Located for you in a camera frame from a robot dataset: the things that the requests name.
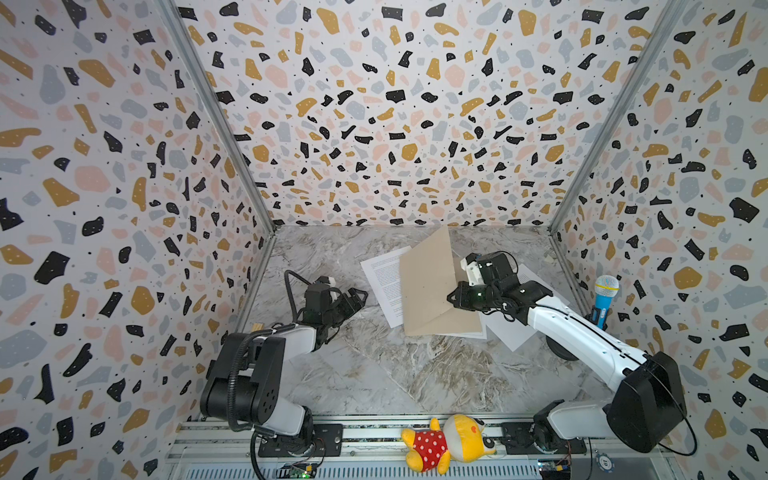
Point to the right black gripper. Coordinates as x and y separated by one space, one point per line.
466 294

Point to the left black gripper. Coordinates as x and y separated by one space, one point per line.
341 302

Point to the beige manila folder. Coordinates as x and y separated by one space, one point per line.
429 272

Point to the technical drawing paper sheet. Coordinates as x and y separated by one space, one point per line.
481 335

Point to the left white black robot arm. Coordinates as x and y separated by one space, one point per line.
243 384

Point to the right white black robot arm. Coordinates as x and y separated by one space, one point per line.
648 398

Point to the text printed paper sheet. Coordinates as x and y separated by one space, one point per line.
383 274

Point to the yellow plush toy red dress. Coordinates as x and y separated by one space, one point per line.
459 438

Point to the blue toy microphone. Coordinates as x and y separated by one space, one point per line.
606 289

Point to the left green circuit board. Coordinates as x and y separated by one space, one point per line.
297 471

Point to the right circuit board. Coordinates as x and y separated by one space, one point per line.
554 470

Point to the round white blue badge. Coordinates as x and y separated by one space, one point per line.
604 462

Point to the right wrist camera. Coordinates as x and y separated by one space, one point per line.
472 269

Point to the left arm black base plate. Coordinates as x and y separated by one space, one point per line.
322 440

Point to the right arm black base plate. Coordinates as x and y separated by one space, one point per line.
529 437

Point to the aluminium rail frame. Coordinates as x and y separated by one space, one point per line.
372 449

